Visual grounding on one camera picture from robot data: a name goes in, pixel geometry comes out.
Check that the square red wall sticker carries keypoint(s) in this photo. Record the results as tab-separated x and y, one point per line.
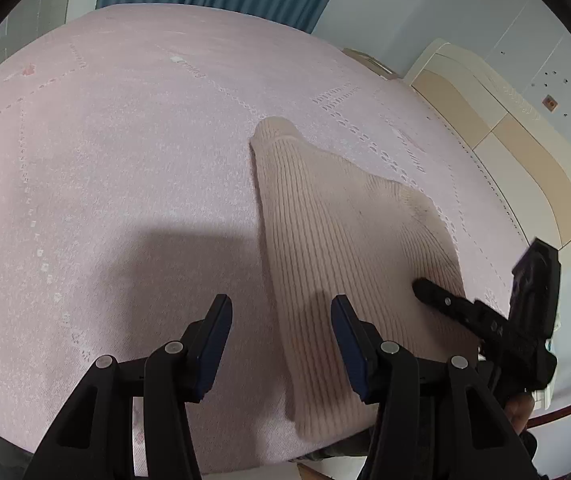
548	104

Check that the cream bed headboard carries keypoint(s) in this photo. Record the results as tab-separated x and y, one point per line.
510	130

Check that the person's right hand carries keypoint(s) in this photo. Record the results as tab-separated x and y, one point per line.
520	412

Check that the bedside table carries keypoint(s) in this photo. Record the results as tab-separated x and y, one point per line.
373	62

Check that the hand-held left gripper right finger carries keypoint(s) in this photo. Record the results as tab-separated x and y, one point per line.
348	345

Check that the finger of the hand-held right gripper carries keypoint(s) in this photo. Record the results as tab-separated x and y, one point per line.
445	302

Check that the pink bedspread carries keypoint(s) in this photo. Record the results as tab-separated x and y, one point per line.
125	160

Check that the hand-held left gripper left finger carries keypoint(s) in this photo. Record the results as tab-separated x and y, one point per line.
215	345

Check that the white wardrobe with floral decals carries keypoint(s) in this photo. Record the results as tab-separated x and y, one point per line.
20	25

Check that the beige knit sweater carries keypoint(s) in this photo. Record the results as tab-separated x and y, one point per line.
345	240

